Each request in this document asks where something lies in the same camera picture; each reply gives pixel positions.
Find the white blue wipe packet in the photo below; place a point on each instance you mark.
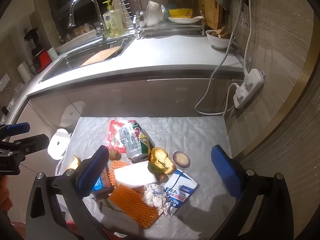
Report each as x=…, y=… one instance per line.
x=182, y=190

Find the red snack packet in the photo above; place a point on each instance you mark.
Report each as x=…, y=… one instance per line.
x=113, y=135

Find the white mug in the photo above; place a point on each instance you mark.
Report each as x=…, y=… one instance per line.
x=52, y=54

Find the wooden cutting board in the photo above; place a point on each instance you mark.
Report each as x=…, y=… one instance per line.
x=212, y=15

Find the white spoon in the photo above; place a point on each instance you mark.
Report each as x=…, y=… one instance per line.
x=198, y=18

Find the silver table cover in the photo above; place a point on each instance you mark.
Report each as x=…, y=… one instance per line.
x=200, y=142

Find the white bowl with food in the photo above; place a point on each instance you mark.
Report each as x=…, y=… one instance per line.
x=220, y=42

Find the glass jar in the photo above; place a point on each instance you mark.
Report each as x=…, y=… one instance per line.
x=78, y=31
x=87, y=28

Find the person's left hand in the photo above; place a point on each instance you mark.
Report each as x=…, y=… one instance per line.
x=5, y=195

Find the white foam block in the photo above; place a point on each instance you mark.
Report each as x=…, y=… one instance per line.
x=135, y=173

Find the white toilet paper roll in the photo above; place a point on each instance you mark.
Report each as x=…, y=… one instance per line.
x=63, y=135

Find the small blue box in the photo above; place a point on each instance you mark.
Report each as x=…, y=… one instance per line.
x=103, y=183

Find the dish soap bottle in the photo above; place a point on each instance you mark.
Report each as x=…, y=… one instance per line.
x=113, y=22

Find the orange foam net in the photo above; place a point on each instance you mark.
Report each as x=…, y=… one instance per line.
x=117, y=166
x=130, y=205

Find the red black blender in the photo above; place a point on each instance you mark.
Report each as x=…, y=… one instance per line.
x=42, y=57

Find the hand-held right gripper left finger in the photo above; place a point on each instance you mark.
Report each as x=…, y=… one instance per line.
x=93, y=172

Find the paper towel roll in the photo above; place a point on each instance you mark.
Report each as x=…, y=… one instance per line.
x=25, y=71

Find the white upturned bowl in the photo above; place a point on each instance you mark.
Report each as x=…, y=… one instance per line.
x=153, y=13

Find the small brown nut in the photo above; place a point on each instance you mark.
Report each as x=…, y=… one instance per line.
x=164, y=178

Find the yellow-brown food scrap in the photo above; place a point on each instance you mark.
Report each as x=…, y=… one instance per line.
x=161, y=160

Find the white power strip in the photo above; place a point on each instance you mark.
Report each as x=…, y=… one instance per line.
x=253, y=80

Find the beige kitchen cabinet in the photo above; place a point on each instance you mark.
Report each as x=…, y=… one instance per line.
x=150, y=95

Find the white tissue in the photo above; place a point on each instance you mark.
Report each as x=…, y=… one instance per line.
x=155, y=195

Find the orange-brown wrapper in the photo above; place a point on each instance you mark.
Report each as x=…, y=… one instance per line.
x=181, y=158

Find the orange peel piece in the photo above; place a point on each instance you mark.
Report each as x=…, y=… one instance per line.
x=74, y=162

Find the white flat plate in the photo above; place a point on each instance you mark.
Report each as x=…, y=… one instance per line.
x=182, y=20

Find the metal colander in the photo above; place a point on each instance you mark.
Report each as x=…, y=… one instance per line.
x=122, y=42

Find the steel sink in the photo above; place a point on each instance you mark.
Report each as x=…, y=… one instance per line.
x=70, y=60

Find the dry twig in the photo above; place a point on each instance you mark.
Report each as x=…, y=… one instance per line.
x=106, y=203

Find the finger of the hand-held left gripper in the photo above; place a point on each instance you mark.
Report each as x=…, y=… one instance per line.
x=33, y=142
x=18, y=128

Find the white plug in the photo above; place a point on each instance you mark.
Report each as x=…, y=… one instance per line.
x=240, y=91

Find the crushed drink can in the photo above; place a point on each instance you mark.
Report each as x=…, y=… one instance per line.
x=130, y=140

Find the brown chestnut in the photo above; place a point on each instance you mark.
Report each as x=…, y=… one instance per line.
x=115, y=155

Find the green leaf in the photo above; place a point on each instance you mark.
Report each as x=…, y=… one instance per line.
x=152, y=167

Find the yellow bowl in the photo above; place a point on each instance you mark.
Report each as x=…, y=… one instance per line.
x=180, y=12

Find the wooden board in sink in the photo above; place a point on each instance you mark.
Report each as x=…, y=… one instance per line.
x=102, y=55

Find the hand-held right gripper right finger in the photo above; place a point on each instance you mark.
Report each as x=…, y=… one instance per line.
x=226, y=172

